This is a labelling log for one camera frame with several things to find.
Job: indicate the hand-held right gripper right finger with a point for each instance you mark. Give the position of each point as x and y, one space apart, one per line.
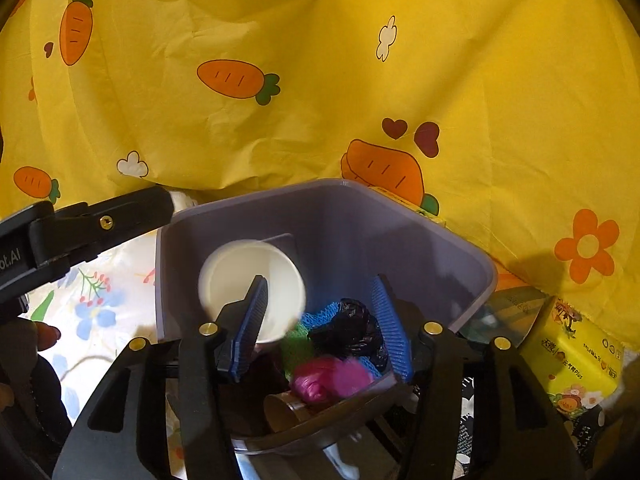
392 330

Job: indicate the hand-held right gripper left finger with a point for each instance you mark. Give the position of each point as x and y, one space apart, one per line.
250 325

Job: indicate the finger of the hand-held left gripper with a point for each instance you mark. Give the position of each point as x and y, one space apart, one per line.
105 222

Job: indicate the white grid paper cup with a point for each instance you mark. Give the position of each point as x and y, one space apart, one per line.
235 280

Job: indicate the black plastic bag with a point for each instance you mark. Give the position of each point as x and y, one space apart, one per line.
345 330

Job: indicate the green mesh sponge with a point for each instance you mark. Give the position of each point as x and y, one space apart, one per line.
295 352

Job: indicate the blue mesh sponge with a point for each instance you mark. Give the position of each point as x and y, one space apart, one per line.
320 314

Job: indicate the pink plastic bag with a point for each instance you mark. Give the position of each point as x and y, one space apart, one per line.
320 377

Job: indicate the orange paper cup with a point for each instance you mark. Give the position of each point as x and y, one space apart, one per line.
285 410

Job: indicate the grey plastic bin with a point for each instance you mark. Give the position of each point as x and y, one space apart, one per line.
350 230

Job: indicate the person's left hand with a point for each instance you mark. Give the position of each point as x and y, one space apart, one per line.
49 336

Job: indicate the floral printed tablecloth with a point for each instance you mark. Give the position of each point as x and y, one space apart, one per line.
100 310

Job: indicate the green patterned packet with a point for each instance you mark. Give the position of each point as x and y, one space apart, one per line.
515 305

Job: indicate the yellow tissue pack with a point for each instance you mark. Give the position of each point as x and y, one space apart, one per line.
575 355

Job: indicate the black printed bag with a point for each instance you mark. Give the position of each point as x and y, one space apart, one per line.
590 435

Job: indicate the yellow carrot print curtain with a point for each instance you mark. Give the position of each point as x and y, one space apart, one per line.
320 85

